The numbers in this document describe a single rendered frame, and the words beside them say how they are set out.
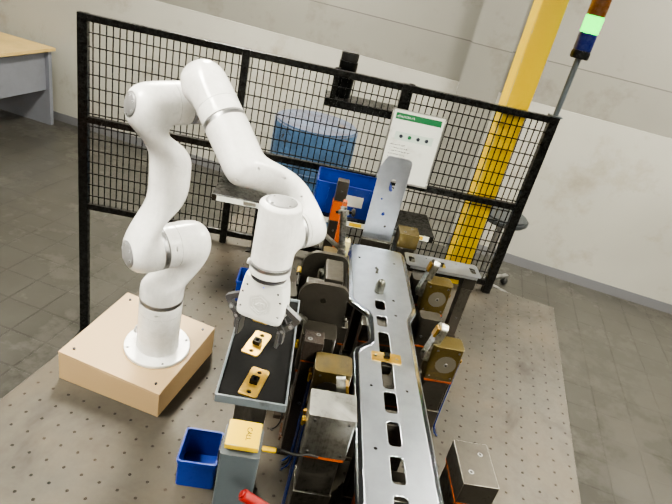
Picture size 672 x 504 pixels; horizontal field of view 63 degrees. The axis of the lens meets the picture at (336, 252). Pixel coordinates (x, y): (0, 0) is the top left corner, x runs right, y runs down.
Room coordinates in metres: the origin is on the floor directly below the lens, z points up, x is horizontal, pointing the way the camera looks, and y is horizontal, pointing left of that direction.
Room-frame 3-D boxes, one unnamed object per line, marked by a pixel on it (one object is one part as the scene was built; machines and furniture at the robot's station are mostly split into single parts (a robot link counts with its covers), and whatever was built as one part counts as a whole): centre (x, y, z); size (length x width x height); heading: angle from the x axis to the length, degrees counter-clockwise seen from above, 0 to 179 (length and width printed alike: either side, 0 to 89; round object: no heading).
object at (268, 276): (0.95, 0.12, 1.36); 0.09 x 0.08 x 0.03; 80
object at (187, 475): (0.97, 0.22, 0.74); 0.11 x 0.10 x 0.09; 6
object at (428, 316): (1.51, -0.36, 0.84); 0.10 x 0.05 x 0.29; 96
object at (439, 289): (1.65, -0.38, 0.87); 0.12 x 0.07 x 0.35; 96
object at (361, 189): (2.11, -0.01, 1.09); 0.30 x 0.17 x 0.13; 95
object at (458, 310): (1.88, -0.52, 0.84); 0.05 x 0.05 x 0.29; 6
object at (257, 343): (0.95, 0.12, 1.17); 0.08 x 0.04 x 0.01; 170
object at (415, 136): (2.24, -0.20, 1.30); 0.23 x 0.02 x 0.31; 96
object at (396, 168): (1.95, -0.14, 1.17); 0.12 x 0.01 x 0.34; 96
